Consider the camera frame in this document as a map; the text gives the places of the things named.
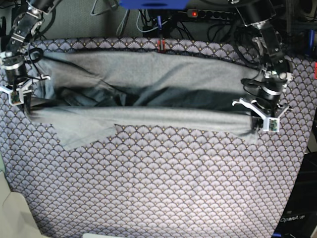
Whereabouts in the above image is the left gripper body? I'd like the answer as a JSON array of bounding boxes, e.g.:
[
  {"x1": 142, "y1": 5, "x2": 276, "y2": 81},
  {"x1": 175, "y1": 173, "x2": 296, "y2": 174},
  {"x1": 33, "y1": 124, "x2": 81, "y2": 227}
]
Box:
[{"x1": 244, "y1": 79, "x2": 287, "y2": 117}]

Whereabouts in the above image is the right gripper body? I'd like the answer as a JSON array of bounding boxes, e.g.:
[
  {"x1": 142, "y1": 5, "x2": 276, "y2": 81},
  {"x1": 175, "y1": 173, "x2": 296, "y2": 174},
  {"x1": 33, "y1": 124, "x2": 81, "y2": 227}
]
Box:
[{"x1": 0, "y1": 56, "x2": 30, "y2": 86}]

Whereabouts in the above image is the light grey T-shirt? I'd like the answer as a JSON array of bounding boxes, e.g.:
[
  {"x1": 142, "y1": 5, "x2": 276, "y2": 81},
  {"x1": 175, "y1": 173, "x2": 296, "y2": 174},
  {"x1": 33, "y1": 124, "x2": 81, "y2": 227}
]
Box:
[{"x1": 24, "y1": 51, "x2": 258, "y2": 149}]

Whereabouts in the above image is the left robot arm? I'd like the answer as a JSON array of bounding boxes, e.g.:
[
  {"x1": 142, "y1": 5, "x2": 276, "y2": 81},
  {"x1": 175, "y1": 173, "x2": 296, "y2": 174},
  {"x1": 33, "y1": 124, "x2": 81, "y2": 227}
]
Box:
[{"x1": 228, "y1": 0, "x2": 293, "y2": 132}]

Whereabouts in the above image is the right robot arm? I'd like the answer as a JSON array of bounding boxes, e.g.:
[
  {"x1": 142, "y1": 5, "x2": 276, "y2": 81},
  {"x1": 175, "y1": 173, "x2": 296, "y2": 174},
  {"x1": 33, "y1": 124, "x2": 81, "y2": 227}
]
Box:
[{"x1": 0, "y1": 0, "x2": 60, "y2": 112}]

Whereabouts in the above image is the black OpenArm box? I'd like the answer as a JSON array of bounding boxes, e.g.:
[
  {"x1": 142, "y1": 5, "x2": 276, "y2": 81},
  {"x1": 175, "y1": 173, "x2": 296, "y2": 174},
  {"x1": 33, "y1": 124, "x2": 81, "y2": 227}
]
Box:
[{"x1": 272, "y1": 152, "x2": 317, "y2": 238}]

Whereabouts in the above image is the black power strip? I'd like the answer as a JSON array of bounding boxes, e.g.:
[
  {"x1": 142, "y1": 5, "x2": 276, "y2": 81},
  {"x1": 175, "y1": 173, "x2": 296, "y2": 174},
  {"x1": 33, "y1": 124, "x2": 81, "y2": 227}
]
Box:
[{"x1": 186, "y1": 9, "x2": 236, "y2": 21}]

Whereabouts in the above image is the red table clamp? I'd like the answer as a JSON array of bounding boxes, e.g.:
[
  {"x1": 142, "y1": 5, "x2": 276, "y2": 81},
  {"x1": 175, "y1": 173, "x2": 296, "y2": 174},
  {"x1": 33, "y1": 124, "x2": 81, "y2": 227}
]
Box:
[{"x1": 158, "y1": 39, "x2": 165, "y2": 53}]

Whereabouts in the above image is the beige chair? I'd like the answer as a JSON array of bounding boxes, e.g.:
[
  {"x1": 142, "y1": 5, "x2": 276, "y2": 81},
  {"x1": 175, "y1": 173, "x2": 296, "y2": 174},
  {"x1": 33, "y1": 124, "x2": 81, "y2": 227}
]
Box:
[{"x1": 0, "y1": 172, "x2": 42, "y2": 238}]

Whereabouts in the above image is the patterned blue fan tablecloth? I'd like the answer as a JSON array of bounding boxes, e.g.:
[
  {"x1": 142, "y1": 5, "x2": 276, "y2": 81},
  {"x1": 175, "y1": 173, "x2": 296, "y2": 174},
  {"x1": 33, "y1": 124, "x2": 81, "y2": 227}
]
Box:
[{"x1": 0, "y1": 38, "x2": 317, "y2": 238}]

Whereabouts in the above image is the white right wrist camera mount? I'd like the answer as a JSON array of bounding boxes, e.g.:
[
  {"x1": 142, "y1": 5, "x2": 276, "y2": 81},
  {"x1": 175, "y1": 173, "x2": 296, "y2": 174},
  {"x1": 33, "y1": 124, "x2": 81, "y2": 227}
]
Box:
[{"x1": 0, "y1": 74, "x2": 51, "y2": 106}]

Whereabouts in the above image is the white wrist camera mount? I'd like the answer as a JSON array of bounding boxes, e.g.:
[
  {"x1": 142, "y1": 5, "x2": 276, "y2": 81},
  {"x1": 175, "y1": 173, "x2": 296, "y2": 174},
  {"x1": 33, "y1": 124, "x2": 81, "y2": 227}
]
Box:
[
  {"x1": 232, "y1": 98, "x2": 280, "y2": 132},
  {"x1": 0, "y1": 74, "x2": 51, "y2": 106}
]

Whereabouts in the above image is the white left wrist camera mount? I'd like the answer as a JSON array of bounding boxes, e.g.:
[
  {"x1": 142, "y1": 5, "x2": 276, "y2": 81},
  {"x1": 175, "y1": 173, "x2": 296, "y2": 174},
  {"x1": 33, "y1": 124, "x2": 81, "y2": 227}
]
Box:
[{"x1": 232, "y1": 98, "x2": 280, "y2": 132}]

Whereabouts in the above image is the blue post right edge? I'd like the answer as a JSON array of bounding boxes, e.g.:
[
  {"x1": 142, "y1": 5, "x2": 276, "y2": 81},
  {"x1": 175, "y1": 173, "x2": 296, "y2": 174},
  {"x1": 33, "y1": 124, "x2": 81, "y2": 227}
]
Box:
[{"x1": 305, "y1": 29, "x2": 315, "y2": 56}]

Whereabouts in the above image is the blue camera mount bracket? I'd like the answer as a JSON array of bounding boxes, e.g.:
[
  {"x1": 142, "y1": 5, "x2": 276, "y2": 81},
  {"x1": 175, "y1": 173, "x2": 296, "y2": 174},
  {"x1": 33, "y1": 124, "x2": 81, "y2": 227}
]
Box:
[{"x1": 121, "y1": 0, "x2": 189, "y2": 9}]

